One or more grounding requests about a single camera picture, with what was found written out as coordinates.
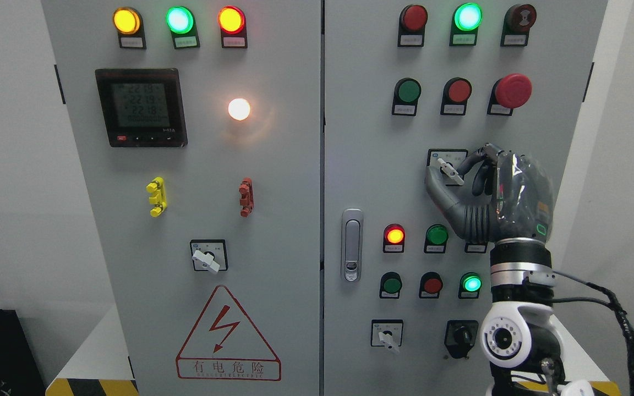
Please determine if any black rotary selector switch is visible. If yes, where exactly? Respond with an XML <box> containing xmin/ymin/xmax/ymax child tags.
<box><xmin>444</xmin><ymin>320</ymin><xmax>479</xmax><ymax>359</ymax></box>

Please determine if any red indicator light top left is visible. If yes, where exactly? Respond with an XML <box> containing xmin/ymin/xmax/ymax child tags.
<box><xmin>218</xmin><ymin>5</ymin><xmax>248</xmax><ymax>48</ymax></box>

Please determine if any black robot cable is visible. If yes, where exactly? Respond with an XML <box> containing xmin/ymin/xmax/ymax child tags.
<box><xmin>551</xmin><ymin>268</ymin><xmax>634</xmax><ymax>396</ymax></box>

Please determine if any yellow indicator light top left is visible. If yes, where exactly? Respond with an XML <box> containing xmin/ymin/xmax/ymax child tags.
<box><xmin>112</xmin><ymin>7</ymin><xmax>146</xmax><ymax>50</ymax></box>

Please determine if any green push button lower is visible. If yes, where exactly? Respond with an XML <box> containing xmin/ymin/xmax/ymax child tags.
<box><xmin>379</xmin><ymin>272</ymin><xmax>403</xmax><ymax>299</ymax></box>

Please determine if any lit red indicator middle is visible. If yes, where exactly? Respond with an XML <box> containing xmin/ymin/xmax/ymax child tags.
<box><xmin>382</xmin><ymin>223</ymin><xmax>406</xmax><ymax>253</ymax></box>

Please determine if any dark red buzzer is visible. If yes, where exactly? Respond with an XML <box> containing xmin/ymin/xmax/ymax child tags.
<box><xmin>500</xmin><ymin>3</ymin><xmax>537</xmax><ymax>47</ymax></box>

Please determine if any gray rotary switch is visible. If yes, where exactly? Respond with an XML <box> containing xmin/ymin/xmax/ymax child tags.
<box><xmin>427</xmin><ymin>148</ymin><xmax>468</xmax><ymax>187</ymax></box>
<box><xmin>370</xmin><ymin>319</ymin><xmax>403</xmax><ymax>354</ymax></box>

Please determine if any gray robotic hand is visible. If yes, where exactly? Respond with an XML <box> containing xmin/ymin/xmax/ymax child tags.
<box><xmin>425</xmin><ymin>143</ymin><xmax>554</xmax><ymax>245</ymax></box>

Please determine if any dark red indicator top right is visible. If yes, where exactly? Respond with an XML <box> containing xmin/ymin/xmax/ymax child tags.
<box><xmin>397</xmin><ymin>4</ymin><xmax>428</xmax><ymax>47</ymax></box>

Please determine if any gray rotary switch left door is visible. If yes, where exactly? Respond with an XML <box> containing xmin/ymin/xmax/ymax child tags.
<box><xmin>189</xmin><ymin>239</ymin><xmax>228</xmax><ymax>274</ymax></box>

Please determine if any red electrical hazard warning sticker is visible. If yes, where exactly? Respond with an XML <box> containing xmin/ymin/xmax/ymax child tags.
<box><xmin>176</xmin><ymin>285</ymin><xmax>282</xmax><ymax>381</ymax></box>

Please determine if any gray rotary switch bottom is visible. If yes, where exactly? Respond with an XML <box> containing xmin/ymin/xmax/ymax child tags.
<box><xmin>370</xmin><ymin>319</ymin><xmax>403</xmax><ymax>354</ymax></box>

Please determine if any cabinet door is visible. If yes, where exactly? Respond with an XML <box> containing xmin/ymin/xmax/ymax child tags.
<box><xmin>324</xmin><ymin>1</ymin><xmax>607</xmax><ymax>395</ymax></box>
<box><xmin>42</xmin><ymin>1</ymin><xmax>321</xmax><ymax>395</ymax></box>

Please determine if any green indicator light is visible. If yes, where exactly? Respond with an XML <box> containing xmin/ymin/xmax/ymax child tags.
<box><xmin>449</xmin><ymin>2</ymin><xmax>483</xmax><ymax>47</ymax></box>
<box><xmin>165</xmin><ymin>5</ymin><xmax>200</xmax><ymax>49</ymax></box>

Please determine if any right cabinet door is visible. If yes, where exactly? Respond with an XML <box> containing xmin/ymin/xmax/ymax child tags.
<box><xmin>324</xmin><ymin>1</ymin><xmax>607</xmax><ymax>395</ymax></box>

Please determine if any green push button upper row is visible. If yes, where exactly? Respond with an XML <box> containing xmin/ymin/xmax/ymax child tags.
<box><xmin>391</xmin><ymin>78</ymin><xmax>421</xmax><ymax>116</ymax></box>

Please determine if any silver door latch handle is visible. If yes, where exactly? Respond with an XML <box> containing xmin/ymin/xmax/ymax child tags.
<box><xmin>341</xmin><ymin>208</ymin><xmax>363</xmax><ymax>282</ymax></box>

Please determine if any black digital power meter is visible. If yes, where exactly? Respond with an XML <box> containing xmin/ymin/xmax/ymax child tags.
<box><xmin>95</xmin><ymin>68</ymin><xmax>187</xmax><ymax>148</ymax></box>

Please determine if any green indicator light top left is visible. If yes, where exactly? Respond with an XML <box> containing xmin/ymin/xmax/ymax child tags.
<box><xmin>165</xmin><ymin>5</ymin><xmax>200</xmax><ymax>49</ymax></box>

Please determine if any green indicator light top right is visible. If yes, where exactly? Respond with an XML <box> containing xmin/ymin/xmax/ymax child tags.
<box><xmin>449</xmin><ymin>2</ymin><xmax>483</xmax><ymax>47</ymax></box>

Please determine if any white glowing indicator lamp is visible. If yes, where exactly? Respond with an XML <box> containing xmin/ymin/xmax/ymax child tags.
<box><xmin>227</xmin><ymin>98</ymin><xmax>252</xmax><ymax>121</ymax></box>

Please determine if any red push button upper row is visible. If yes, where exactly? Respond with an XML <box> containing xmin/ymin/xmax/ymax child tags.
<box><xmin>440</xmin><ymin>77</ymin><xmax>472</xmax><ymax>116</ymax></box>

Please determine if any left cabinet door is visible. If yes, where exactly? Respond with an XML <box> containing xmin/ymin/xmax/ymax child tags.
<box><xmin>42</xmin><ymin>1</ymin><xmax>321</xmax><ymax>395</ymax></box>

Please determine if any green indicator middle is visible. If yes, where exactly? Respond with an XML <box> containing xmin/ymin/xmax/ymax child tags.
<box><xmin>423</xmin><ymin>224</ymin><xmax>450</xmax><ymax>254</ymax></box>

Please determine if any red push button lower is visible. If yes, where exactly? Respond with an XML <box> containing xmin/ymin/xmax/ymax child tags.
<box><xmin>418</xmin><ymin>272</ymin><xmax>443</xmax><ymax>299</ymax></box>

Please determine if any red emergency stop button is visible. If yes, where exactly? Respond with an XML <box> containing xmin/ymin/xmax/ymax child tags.
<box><xmin>487</xmin><ymin>73</ymin><xmax>533</xmax><ymax>116</ymax></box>

